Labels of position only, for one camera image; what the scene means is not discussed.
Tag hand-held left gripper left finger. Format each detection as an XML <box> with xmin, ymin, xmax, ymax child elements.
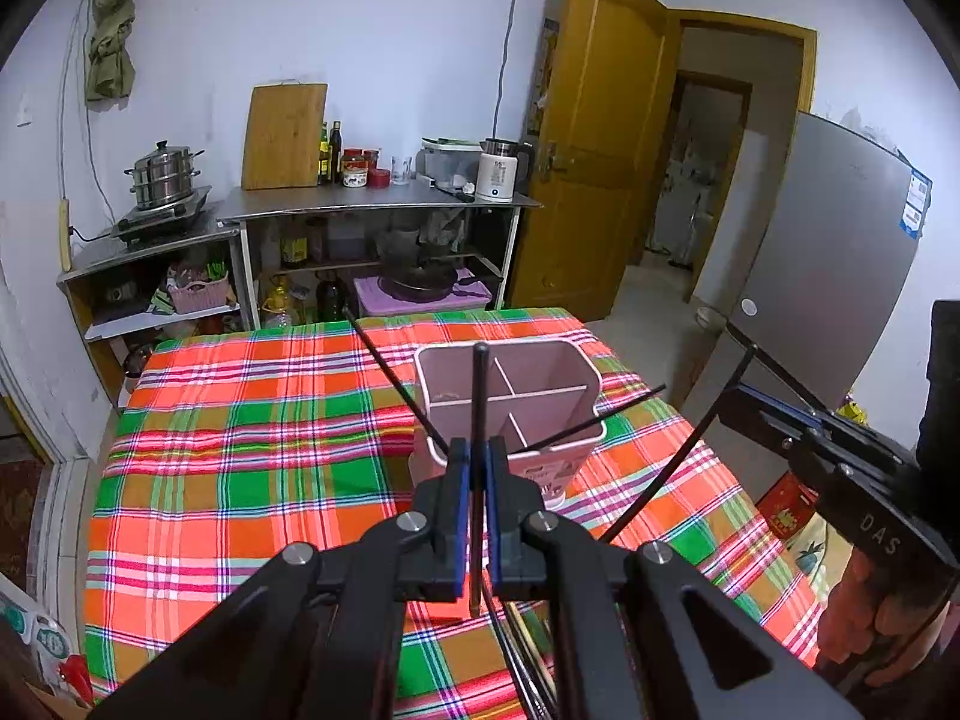
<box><xmin>88</xmin><ymin>439</ymin><xmax>473</xmax><ymax>720</ymax></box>

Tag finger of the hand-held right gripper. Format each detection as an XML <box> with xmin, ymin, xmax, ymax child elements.
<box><xmin>715</xmin><ymin>401</ymin><xmax>820</xmax><ymax>460</ymax></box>
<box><xmin>737</xmin><ymin>382</ymin><xmax>912</xmax><ymax>460</ymax></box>

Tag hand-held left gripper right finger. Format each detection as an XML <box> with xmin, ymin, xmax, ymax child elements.
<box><xmin>486</xmin><ymin>437</ymin><xmax>865</xmax><ymax>720</ymax></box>

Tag pink utensil holder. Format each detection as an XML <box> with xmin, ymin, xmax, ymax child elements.
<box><xmin>414</xmin><ymin>339</ymin><xmax>607</xmax><ymax>503</ymax></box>

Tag person's right hand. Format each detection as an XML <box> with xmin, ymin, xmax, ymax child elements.
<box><xmin>817</xmin><ymin>540</ymin><xmax>953</xmax><ymax>691</ymax></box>

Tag red cardboard box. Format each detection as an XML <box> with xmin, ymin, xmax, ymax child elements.
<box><xmin>754</xmin><ymin>471</ymin><xmax>822</xmax><ymax>541</ymax></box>

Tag grey refrigerator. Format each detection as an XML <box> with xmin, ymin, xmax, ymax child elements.
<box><xmin>679</xmin><ymin>111</ymin><xmax>935</xmax><ymax>458</ymax></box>

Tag purple storage box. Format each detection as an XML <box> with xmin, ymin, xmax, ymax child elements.
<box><xmin>352</xmin><ymin>270</ymin><xmax>494</xmax><ymax>320</ymax></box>

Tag black frying pan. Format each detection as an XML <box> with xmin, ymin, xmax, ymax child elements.
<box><xmin>377</xmin><ymin>259</ymin><xmax>488</xmax><ymax>301</ymax></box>

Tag plaid tablecloth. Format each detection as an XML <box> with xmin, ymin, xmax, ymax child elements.
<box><xmin>82</xmin><ymin>307</ymin><xmax>826</xmax><ymax>720</ymax></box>

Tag dark glass bottle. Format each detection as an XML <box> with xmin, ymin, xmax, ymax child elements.
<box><xmin>315</xmin><ymin>270</ymin><xmax>343</xmax><ymax>322</ymax></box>

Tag white appliance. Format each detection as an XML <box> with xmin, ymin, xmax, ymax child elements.
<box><xmin>658</xmin><ymin>157</ymin><xmax>721</xmax><ymax>265</ymax></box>

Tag blue white label sticker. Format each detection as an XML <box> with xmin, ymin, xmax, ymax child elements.
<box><xmin>898</xmin><ymin>169</ymin><xmax>934</xmax><ymax>239</ymax></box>

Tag clear oil jug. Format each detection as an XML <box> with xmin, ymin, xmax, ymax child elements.
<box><xmin>260</xmin><ymin>277</ymin><xmax>293</xmax><ymax>329</ymax></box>

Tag yellow labelled bottle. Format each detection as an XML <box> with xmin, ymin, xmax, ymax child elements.
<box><xmin>281</xmin><ymin>217</ymin><xmax>309</xmax><ymax>267</ymax></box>

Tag black knife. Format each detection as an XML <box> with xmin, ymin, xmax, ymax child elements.
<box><xmin>420</xmin><ymin>176</ymin><xmax>476</xmax><ymax>203</ymax></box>

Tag steel kitchen table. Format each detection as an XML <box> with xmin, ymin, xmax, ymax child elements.
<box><xmin>217</xmin><ymin>181</ymin><xmax>545</xmax><ymax>331</ymax></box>

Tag white electric kettle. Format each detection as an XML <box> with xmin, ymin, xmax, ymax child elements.
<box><xmin>478</xmin><ymin>137</ymin><xmax>527</xmax><ymax>203</ymax></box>

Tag wooden door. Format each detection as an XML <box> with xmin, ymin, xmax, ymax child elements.
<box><xmin>510</xmin><ymin>0</ymin><xmax>668</xmax><ymax>320</ymax></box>

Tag pink plastic basket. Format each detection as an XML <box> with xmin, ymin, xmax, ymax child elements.
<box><xmin>166</xmin><ymin>274</ymin><xmax>230</xmax><ymax>314</ymax></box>

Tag wooden cutting board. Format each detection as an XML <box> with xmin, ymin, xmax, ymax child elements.
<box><xmin>241</xmin><ymin>82</ymin><xmax>329</xmax><ymax>191</ymax></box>

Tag low steel shelf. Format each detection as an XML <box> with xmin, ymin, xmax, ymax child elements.
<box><xmin>56</xmin><ymin>225</ymin><xmax>245</xmax><ymax>406</ymax></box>

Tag black induction cooker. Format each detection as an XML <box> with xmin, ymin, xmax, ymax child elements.
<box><xmin>112</xmin><ymin>186</ymin><xmax>213</xmax><ymax>245</ymax></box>

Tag steel steamer pot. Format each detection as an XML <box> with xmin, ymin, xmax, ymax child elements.
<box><xmin>124</xmin><ymin>139</ymin><xmax>205</xmax><ymax>211</ymax></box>

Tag white green plastic bag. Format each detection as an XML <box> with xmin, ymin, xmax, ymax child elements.
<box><xmin>0</xmin><ymin>592</ymin><xmax>85</xmax><ymax>706</ymax></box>

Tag green hanging cloth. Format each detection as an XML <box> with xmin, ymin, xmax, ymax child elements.
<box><xmin>85</xmin><ymin>0</ymin><xmax>137</xmax><ymax>102</ymax></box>

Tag wooden door frame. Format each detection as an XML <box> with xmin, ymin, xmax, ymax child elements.
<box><xmin>660</xmin><ymin>7</ymin><xmax>818</xmax><ymax>301</ymax></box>

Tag wall poster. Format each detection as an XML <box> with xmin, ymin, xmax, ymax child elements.
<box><xmin>527</xmin><ymin>0</ymin><xmax>565</xmax><ymax>137</ymax></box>

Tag black power cable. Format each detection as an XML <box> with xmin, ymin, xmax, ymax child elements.
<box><xmin>493</xmin><ymin>0</ymin><xmax>527</xmax><ymax>137</ymax></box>

